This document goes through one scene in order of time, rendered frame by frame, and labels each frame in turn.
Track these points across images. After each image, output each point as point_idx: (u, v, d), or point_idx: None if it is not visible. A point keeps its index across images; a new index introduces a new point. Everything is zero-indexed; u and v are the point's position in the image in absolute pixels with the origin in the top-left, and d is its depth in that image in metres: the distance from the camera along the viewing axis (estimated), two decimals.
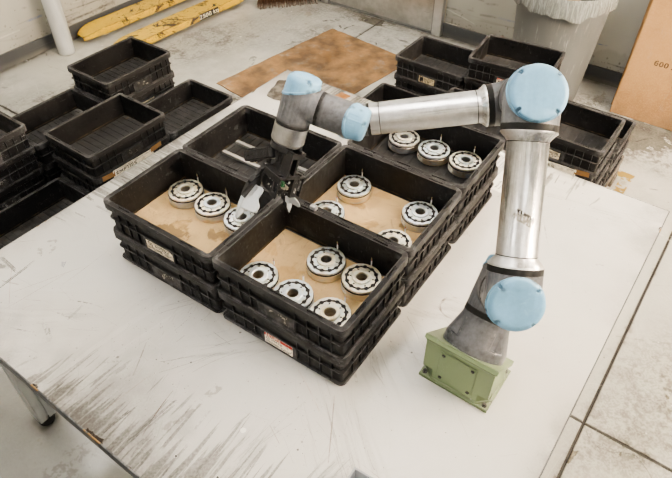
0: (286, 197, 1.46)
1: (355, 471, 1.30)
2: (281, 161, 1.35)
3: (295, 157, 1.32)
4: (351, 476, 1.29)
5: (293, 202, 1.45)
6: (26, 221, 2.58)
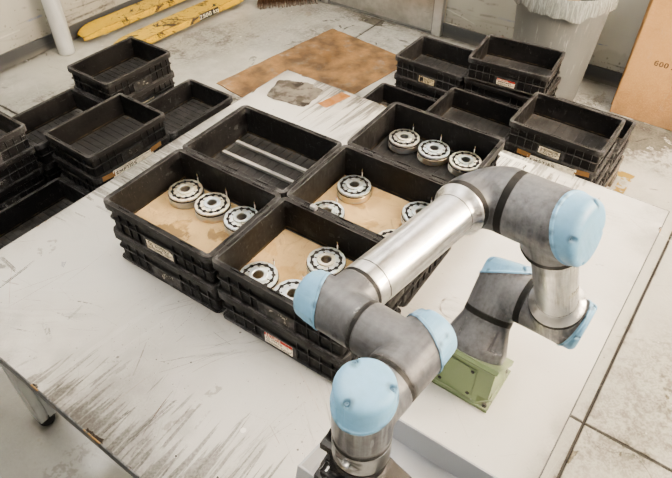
0: None
1: None
2: None
3: (331, 429, 0.81)
4: None
5: None
6: (26, 221, 2.58)
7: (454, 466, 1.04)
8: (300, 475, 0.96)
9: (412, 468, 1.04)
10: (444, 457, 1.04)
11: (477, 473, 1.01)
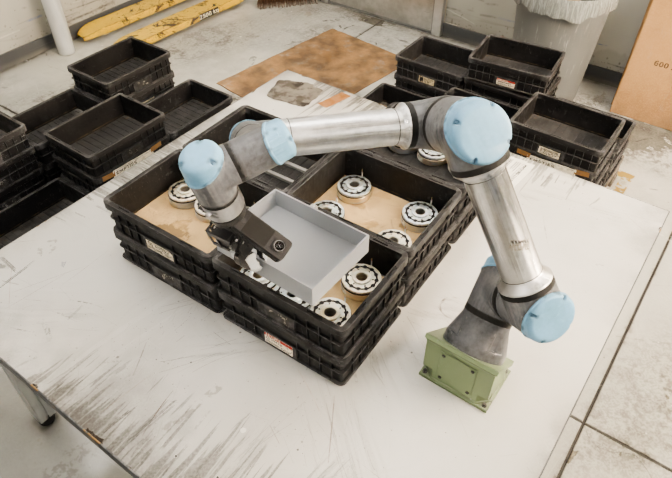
0: None
1: (276, 193, 1.45)
2: None
3: None
4: (271, 195, 1.44)
5: None
6: (26, 221, 2.58)
7: (338, 230, 1.38)
8: None
9: (309, 234, 1.40)
10: (331, 224, 1.39)
11: (352, 232, 1.36)
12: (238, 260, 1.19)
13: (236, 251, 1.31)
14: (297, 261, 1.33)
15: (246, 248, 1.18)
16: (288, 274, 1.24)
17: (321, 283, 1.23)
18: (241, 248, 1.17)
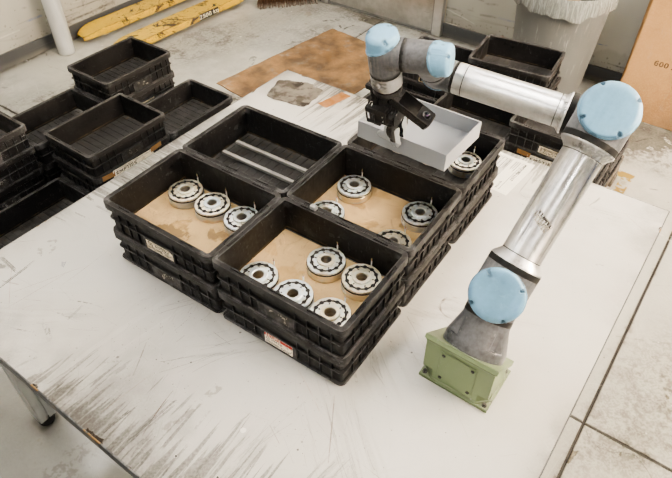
0: None
1: None
2: None
3: (371, 79, 1.49)
4: None
5: (386, 136, 1.59)
6: (26, 221, 2.58)
7: (453, 121, 1.71)
8: (360, 126, 1.66)
9: (428, 125, 1.73)
10: (447, 117, 1.72)
11: (466, 121, 1.68)
12: (390, 130, 1.51)
13: (377, 133, 1.64)
14: (424, 143, 1.66)
15: (397, 121, 1.51)
16: (424, 146, 1.57)
17: (451, 152, 1.56)
18: (394, 119, 1.50)
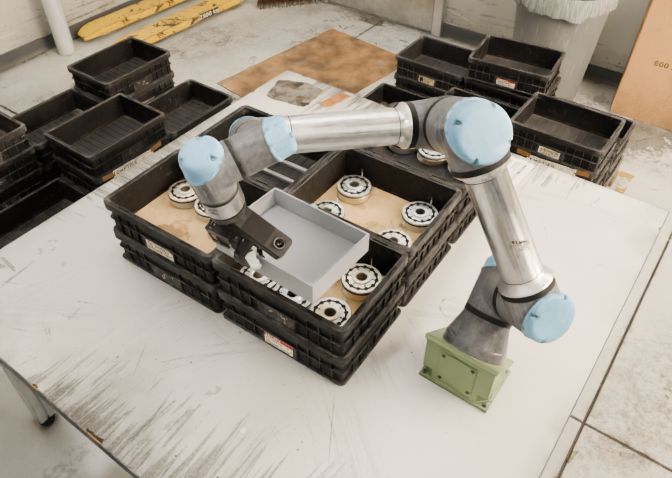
0: None
1: (275, 192, 1.45)
2: None
3: None
4: (271, 194, 1.44)
5: None
6: (26, 221, 2.58)
7: (338, 229, 1.38)
8: (217, 238, 1.33)
9: (309, 233, 1.40)
10: (331, 223, 1.38)
11: (352, 231, 1.35)
12: (238, 258, 1.18)
13: None
14: (297, 259, 1.33)
15: (246, 245, 1.18)
16: (288, 272, 1.23)
17: (321, 281, 1.23)
18: (241, 245, 1.16)
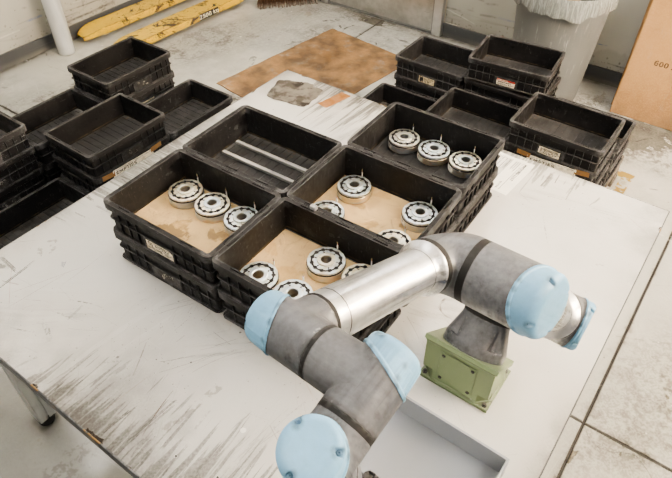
0: None
1: None
2: None
3: None
4: None
5: None
6: (26, 221, 2.58)
7: (460, 441, 1.00)
8: None
9: (417, 443, 1.01)
10: (449, 432, 1.00)
11: (483, 450, 0.97)
12: None
13: None
14: None
15: None
16: None
17: None
18: None
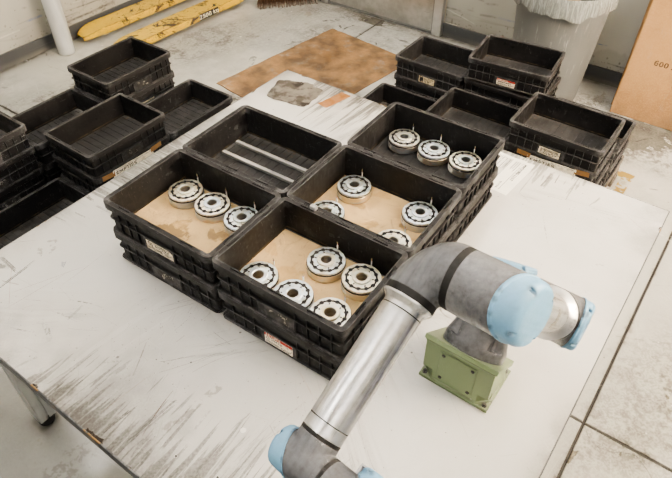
0: None
1: (362, 468, 1.30)
2: None
3: None
4: (358, 472, 1.29)
5: None
6: (26, 221, 2.58)
7: None
8: None
9: None
10: None
11: None
12: None
13: None
14: None
15: None
16: None
17: None
18: None
